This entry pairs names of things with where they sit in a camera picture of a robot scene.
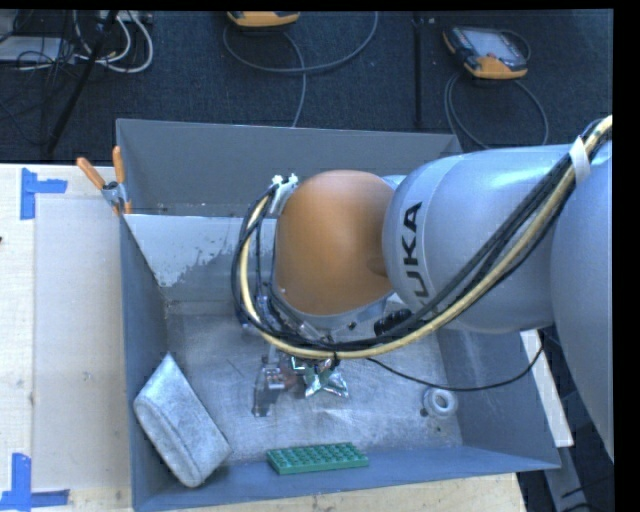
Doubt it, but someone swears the dark green flat block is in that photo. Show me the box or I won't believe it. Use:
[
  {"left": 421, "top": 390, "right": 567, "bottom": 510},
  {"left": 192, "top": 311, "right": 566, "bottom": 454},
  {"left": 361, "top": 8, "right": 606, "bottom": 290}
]
[{"left": 265, "top": 441, "right": 371, "bottom": 476}]

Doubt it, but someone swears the pale grey oblong sponge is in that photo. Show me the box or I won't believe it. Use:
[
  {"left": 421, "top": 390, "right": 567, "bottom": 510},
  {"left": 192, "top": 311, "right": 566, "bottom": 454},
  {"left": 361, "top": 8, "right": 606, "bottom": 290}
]
[{"left": 131, "top": 351, "right": 233, "bottom": 489}]

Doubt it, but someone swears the grey metal bin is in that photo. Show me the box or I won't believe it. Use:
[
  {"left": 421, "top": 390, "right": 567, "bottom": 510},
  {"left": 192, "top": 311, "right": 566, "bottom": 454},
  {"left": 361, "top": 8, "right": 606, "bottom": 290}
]
[{"left": 114, "top": 118, "right": 563, "bottom": 512}]

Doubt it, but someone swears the white ring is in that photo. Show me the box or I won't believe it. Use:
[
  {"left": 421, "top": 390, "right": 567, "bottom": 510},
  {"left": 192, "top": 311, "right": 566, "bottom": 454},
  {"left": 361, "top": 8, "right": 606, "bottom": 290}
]
[{"left": 421, "top": 386, "right": 459, "bottom": 417}]

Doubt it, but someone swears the black cylinder on white bracket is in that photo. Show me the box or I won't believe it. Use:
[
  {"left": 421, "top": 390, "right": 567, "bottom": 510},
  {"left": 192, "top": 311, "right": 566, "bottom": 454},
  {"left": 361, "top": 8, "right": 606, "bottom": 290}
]
[{"left": 372, "top": 307, "right": 415, "bottom": 338}]

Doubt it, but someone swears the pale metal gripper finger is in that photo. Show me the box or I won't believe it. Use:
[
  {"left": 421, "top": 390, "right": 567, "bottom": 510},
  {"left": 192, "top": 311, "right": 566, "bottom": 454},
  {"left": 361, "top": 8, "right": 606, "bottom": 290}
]
[
  {"left": 265, "top": 366, "right": 285, "bottom": 407},
  {"left": 250, "top": 368, "right": 269, "bottom": 419}
]

